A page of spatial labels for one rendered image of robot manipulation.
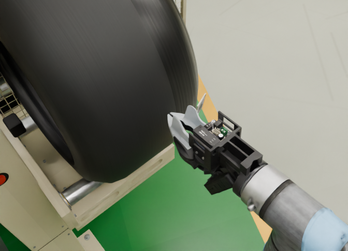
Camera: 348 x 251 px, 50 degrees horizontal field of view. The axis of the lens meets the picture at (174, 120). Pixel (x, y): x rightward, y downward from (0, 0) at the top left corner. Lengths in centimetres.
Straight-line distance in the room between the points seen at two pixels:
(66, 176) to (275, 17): 216
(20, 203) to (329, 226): 75
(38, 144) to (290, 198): 88
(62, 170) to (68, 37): 64
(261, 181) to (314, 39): 232
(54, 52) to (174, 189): 147
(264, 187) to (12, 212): 69
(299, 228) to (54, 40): 46
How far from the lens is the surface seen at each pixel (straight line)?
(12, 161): 89
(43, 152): 123
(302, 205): 56
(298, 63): 263
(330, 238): 55
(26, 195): 102
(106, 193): 105
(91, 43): 62
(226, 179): 62
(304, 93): 247
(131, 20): 65
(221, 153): 59
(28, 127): 116
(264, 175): 57
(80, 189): 101
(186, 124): 69
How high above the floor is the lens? 181
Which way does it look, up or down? 55 degrees down
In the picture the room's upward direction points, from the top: straight up
